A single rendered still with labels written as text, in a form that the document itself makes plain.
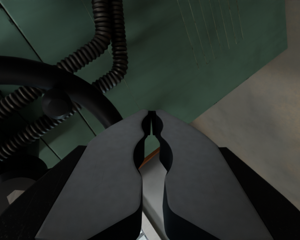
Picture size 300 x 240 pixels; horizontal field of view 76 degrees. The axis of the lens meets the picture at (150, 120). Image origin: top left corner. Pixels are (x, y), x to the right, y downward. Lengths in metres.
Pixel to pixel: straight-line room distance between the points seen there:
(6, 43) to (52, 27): 0.08
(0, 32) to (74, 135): 0.22
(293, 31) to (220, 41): 0.32
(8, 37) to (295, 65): 0.86
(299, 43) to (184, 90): 0.46
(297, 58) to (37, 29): 0.80
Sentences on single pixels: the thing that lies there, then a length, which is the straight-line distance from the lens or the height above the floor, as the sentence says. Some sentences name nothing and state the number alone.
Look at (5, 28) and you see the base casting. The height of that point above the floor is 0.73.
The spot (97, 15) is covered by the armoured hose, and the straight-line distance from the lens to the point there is 0.31.
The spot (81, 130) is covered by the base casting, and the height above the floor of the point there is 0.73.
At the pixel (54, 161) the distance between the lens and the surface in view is 0.47.
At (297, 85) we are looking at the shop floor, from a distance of 0.94.
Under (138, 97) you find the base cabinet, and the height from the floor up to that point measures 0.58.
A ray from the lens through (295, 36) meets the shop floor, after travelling 0.85.
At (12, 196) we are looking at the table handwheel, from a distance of 0.26.
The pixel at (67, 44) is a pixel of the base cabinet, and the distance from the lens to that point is 0.42.
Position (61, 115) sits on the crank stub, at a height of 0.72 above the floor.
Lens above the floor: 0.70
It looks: 15 degrees down
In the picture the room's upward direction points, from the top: 125 degrees counter-clockwise
